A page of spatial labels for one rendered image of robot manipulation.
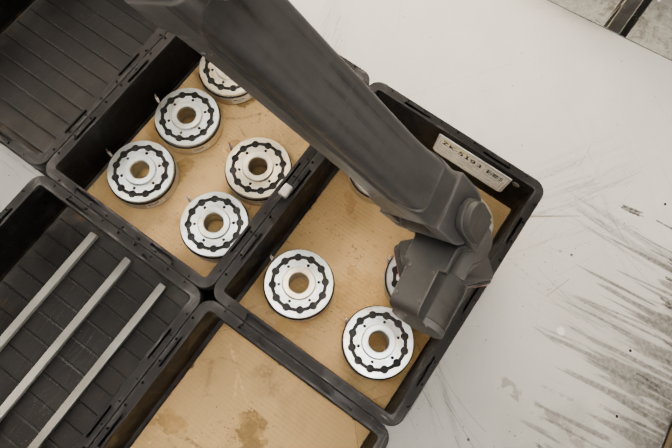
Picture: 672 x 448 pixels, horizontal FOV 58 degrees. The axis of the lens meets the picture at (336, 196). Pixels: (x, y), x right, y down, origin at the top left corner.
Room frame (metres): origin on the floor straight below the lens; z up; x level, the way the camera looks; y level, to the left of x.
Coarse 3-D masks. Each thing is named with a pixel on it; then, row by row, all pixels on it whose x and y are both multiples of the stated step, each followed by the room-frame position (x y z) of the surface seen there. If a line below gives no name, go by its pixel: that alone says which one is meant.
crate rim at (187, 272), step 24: (144, 72) 0.42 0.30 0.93; (360, 72) 0.46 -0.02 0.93; (120, 96) 0.38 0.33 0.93; (96, 120) 0.34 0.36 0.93; (72, 144) 0.30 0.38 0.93; (48, 168) 0.26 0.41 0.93; (72, 192) 0.23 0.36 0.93; (120, 216) 0.20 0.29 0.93; (264, 216) 0.22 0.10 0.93; (144, 240) 0.17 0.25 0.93; (168, 264) 0.14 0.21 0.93; (216, 264) 0.15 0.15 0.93
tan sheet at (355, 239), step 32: (352, 192) 0.30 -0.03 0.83; (480, 192) 0.32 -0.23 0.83; (320, 224) 0.24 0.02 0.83; (352, 224) 0.25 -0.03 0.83; (384, 224) 0.25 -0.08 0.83; (352, 256) 0.20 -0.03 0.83; (384, 256) 0.20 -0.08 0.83; (256, 288) 0.13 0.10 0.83; (352, 288) 0.15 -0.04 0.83; (288, 320) 0.09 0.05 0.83; (320, 320) 0.10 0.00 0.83; (320, 352) 0.05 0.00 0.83; (416, 352) 0.06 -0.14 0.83; (352, 384) 0.01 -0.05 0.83; (384, 384) 0.02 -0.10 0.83
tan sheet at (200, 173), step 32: (224, 128) 0.39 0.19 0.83; (256, 128) 0.39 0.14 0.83; (288, 128) 0.40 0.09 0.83; (192, 160) 0.33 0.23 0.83; (224, 160) 0.33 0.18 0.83; (96, 192) 0.26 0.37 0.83; (192, 192) 0.27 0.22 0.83; (224, 192) 0.28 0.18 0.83; (160, 224) 0.22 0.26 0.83; (192, 256) 0.17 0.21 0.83
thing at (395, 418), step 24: (432, 120) 0.39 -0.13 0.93; (480, 144) 0.36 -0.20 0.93; (312, 168) 0.30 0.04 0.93; (504, 168) 0.33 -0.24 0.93; (528, 216) 0.26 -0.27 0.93; (504, 240) 0.22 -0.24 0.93; (240, 264) 0.15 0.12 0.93; (216, 288) 0.11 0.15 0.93; (480, 288) 0.15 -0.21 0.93; (240, 312) 0.09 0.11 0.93; (456, 312) 0.11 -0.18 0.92; (264, 336) 0.06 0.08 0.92; (312, 360) 0.03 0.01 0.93; (432, 360) 0.05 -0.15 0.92; (336, 384) 0.01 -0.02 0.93; (408, 408) -0.01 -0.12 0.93
